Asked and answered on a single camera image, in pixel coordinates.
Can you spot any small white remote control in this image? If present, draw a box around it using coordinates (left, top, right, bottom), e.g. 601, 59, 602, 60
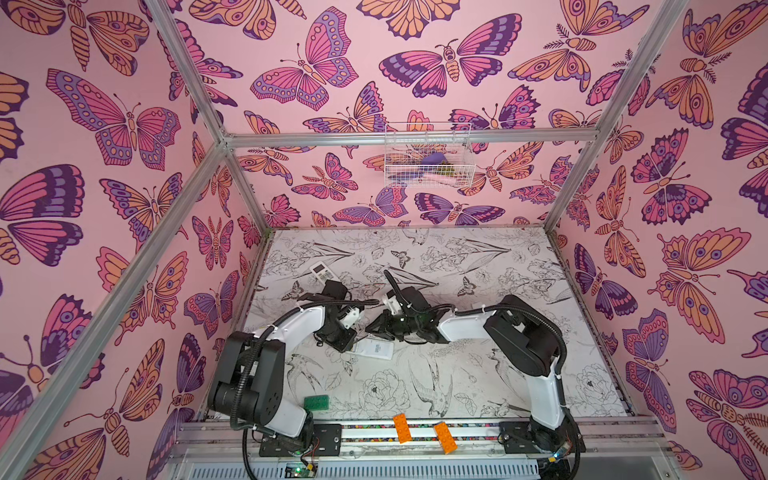
310, 262, 339, 283

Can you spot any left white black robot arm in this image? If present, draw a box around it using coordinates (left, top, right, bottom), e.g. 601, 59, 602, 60
206, 280, 377, 441

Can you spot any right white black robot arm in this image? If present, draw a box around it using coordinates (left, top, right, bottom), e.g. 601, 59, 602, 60
365, 288, 582, 461

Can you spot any green toy brick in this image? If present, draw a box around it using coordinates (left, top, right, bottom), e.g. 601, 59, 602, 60
303, 395, 330, 412

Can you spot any left orange toy brick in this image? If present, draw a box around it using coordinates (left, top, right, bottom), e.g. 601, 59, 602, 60
393, 414, 412, 444

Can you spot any orange toy brick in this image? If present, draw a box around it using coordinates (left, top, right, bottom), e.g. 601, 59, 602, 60
434, 422, 458, 455
393, 414, 412, 444

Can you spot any right orange toy brick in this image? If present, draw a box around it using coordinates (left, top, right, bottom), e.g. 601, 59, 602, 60
434, 422, 458, 455

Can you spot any right black corrugated cable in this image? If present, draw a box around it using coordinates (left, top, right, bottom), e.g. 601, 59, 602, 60
383, 269, 586, 480

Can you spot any white wire basket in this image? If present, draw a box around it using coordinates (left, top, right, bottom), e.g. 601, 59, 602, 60
381, 126, 476, 189

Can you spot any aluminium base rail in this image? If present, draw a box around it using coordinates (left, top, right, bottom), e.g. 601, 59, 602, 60
160, 417, 687, 479

